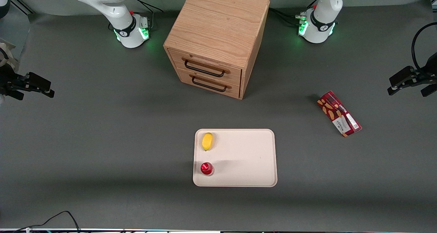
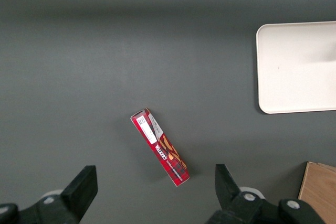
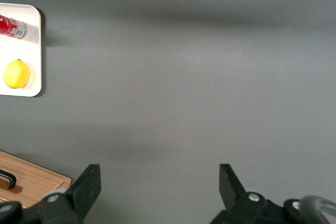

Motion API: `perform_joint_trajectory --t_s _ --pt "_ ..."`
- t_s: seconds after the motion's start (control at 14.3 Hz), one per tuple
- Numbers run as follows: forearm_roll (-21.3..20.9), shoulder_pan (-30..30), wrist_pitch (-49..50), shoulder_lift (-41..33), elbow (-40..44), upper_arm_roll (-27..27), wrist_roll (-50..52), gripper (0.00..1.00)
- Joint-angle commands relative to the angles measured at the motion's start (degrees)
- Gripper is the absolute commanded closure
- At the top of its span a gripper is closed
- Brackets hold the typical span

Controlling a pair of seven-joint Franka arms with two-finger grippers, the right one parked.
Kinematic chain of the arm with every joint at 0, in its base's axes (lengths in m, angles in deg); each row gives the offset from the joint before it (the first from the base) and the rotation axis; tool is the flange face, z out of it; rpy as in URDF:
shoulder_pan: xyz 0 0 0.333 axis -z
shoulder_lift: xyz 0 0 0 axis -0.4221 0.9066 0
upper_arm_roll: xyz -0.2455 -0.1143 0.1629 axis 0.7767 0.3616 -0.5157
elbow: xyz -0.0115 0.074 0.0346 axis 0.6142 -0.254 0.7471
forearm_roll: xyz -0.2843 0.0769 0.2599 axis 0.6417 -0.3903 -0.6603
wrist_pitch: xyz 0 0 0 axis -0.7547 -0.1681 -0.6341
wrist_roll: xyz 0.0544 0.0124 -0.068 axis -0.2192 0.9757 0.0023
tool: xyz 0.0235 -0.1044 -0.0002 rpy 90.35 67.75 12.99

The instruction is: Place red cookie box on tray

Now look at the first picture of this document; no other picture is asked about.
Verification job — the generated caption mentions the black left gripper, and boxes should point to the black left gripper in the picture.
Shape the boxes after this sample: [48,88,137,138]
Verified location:
[387,52,437,97]

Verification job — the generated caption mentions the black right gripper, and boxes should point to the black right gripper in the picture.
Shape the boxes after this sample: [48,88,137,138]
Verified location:
[0,67,55,101]

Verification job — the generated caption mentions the red cookie box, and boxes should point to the red cookie box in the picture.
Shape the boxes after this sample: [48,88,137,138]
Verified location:
[317,91,362,137]

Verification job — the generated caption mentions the beige plastic tray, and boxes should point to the beige plastic tray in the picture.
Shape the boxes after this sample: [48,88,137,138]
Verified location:
[193,129,278,188]

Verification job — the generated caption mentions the wooden drawer front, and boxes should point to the wooden drawer front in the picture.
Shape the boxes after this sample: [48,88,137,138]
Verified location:
[168,49,242,87]
[178,69,241,99]

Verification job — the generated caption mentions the yellow lemon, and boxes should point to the yellow lemon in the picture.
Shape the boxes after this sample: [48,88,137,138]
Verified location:
[202,132,213,151]

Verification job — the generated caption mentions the wooden drawer cabinet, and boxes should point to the wooden drawer cabinet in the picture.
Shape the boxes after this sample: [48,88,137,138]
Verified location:
[163,0,271,100]

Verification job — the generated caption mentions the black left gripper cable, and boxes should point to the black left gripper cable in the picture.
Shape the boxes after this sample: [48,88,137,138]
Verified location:
[411,21,437,71]

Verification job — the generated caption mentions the black cable on table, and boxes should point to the black cable on table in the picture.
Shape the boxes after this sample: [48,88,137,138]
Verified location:
[14,211,81,233]

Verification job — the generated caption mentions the black right arm base cables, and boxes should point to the black right arm base cables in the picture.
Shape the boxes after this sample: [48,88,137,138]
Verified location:
[130,0,164,32]

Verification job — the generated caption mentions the black arm base cables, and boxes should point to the black arm base cables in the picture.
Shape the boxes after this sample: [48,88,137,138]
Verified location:
[130,0,164,32]
[269,7,308,28]

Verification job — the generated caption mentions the black left arm base cables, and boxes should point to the black left arm base cables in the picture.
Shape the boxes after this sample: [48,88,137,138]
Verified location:
[269,7,308,28]

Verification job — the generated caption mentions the black drawer handle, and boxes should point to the black drawer handle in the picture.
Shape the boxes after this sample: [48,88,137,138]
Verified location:
[192,75,227,92]
[184,57,226,78]

